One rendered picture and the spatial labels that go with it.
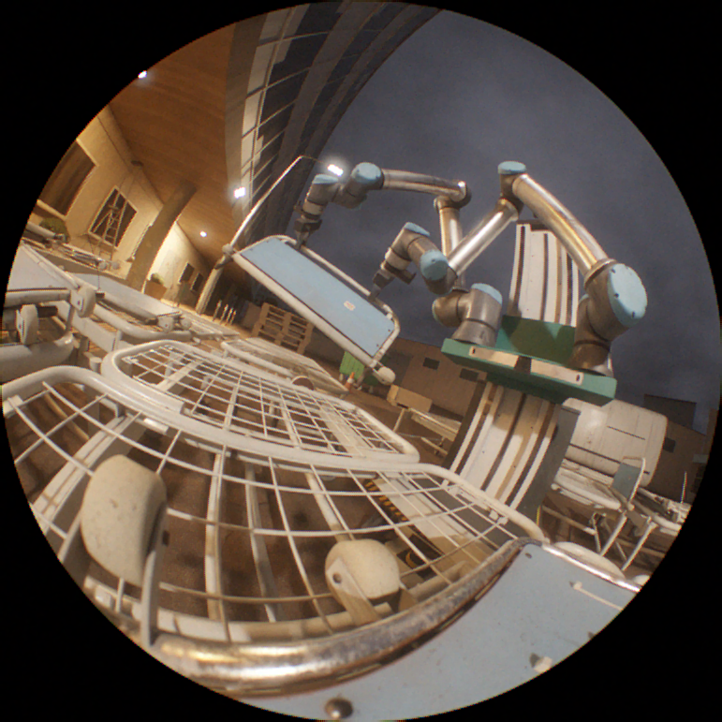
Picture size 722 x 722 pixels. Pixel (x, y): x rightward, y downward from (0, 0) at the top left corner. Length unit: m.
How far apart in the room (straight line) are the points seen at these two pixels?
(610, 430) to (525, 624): 7.32
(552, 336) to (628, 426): 6.87
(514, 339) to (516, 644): 0.91
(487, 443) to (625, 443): 6.86
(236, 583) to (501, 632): 0.66
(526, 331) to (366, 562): 0.91
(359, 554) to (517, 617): 0.13
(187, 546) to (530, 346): 1.34
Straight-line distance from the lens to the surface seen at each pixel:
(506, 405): 0.97
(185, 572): 0.75
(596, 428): 7.35
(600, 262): 0.72
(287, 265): 0.91
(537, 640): 0.19
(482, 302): 0.88
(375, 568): 0.17
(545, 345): 0.93
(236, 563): 0.78
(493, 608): 0.18
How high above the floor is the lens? 0.67
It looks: 1 degrees up
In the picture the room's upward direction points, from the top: 22 degrees clockwise
